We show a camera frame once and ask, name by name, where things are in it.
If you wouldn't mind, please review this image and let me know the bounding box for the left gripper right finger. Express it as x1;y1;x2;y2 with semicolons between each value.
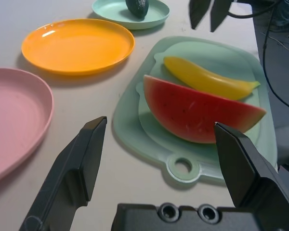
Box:
213;121;289;217

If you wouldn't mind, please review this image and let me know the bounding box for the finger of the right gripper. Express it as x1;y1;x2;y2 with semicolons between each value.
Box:
189;0;211;30
210;0;232;33

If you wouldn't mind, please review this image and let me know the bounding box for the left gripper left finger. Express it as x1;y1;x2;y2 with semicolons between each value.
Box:
19;116;108;231

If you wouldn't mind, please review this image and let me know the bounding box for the dark green avocado toy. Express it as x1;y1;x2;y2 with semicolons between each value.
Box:
125;0;149;19

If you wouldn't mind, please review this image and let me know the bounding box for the yellow banana toy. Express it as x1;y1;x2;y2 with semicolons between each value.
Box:
163;56;261;101

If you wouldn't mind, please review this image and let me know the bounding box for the watermelon slice toy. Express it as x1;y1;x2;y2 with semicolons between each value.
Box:
144;75;267;144

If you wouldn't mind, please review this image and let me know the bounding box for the pink round plate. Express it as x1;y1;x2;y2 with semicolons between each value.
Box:
0;68;54;187

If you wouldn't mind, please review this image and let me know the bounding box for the green cutting board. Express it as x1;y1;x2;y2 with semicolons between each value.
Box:
112;36;277;185

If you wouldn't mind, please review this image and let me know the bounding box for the mint green round plate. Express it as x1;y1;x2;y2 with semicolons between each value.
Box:
91;0;171;30

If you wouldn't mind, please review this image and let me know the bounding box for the yellow round plate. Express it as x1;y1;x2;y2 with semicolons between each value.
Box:
21;18;135;77

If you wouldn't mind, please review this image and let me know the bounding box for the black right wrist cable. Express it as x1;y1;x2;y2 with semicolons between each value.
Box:
227;0;289;114

